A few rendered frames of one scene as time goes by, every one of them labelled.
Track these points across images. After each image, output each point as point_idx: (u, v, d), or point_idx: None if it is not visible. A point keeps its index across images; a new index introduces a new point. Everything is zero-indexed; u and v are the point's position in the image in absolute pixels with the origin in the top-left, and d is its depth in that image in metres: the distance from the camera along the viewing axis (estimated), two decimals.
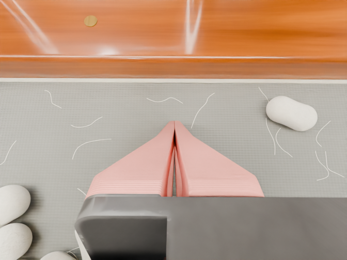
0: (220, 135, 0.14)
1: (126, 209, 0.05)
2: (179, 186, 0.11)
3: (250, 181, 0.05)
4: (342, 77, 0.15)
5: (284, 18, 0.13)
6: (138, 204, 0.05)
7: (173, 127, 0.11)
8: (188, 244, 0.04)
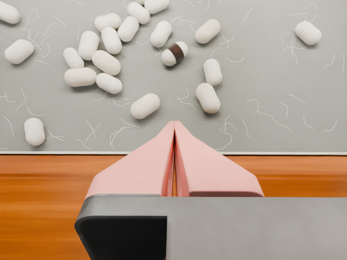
0: None
1: (126, 209, 0.05)
2: (179, 186, 0.11)
3: (250, 181, 0.05)
4: None
5: None
6: (138, 204, 0.05)
7: (173, 127, 0.11)
8: (188, 244, 0.04)
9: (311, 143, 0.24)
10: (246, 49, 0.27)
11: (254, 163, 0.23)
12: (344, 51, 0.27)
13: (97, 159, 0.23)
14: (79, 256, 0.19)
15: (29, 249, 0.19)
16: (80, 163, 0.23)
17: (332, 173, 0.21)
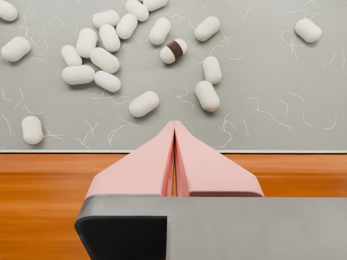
0: None
1: (126, 209, 0.05)
2: (179, 186, 0.11)
3: (250, 181, 0.05)
4: None
5: None
6: (138, 204, 0.05)
7: (173, 127, 0.11)
8: (188, 244, 0.04)
9: (311, 141, 0.24)
10: (246, 46, 0.27)
11: (254, 162, 0.22)
12: (344, 48, 0.27)
13: (96, 157, 0.23)
14: (78, 255, 0.19)
15: (27, 248, 0.19)
16: (78, 162, 0.22)
17: (332, 171, 0.21)
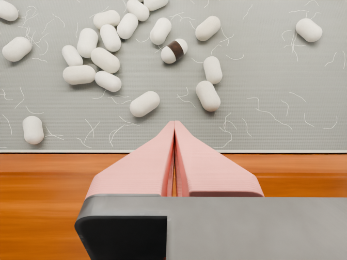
0: None
1: (126, 209, 0.05)
2: (179, 186, 0.11)
3: (250, 181, 0.05)
4: None
5: None
6: (138, 204, 0.05)
7: (173, 127, 0.11)
8: (188, 244, 0.04)
9: (311, 141, 0.24)
10: (247, 46, 0.27)
11: (255, 162, 0.22)
12: (345, 48, 0.27)
13: (97, 157, 0.23)
14: (79, 255, 0.19)
15: (28, 248, 0.19)
16: (79, 162, 0.22)
17: (333, 171, 0.21)
